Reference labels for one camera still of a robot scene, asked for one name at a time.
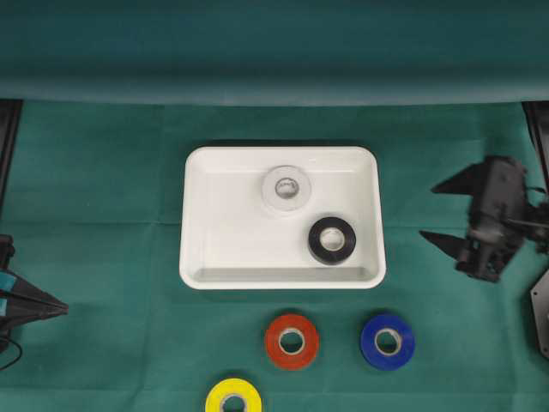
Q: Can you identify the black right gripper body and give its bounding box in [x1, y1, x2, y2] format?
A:
[455, 156, 528, 282]

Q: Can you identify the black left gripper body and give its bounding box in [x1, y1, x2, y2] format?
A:
[1, 234, 69, 332]

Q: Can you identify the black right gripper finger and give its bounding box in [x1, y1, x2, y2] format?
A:
[431, 162, 486, 197]
[419, 230, 470, 260]

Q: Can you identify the blue tape roll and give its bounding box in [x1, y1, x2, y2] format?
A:
[359, 313, 415, 371]

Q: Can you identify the black tape roll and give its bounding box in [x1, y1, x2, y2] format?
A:
[308, 216, 357, 265]

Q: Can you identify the white tape roll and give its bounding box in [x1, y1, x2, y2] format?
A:
[262, 165, 312, 217]

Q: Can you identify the red tape roll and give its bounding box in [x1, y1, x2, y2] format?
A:
[264, 313, 320, 371]

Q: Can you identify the yellow tape roll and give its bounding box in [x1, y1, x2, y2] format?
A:
[204, 378, 262, 412]

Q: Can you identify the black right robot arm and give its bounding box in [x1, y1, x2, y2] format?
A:
[419, 155, 548, 282]

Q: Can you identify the white plastic tray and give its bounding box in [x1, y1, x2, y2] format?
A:
[179, 146, 386, 289]

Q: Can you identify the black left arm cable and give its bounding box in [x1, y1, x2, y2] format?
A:
[0, 334, 23, 373]

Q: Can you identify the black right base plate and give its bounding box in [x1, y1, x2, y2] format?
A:
[530, 270, 549, 359]

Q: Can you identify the black right side rail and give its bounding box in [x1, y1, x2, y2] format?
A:
[522, 100, 549, 189]

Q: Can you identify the black rail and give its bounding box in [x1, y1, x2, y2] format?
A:
[0, 99, 23, 196]
[522, 100, 549, 189]

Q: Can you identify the black left side rail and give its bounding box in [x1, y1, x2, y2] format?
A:
[0, 99, 23, 196]

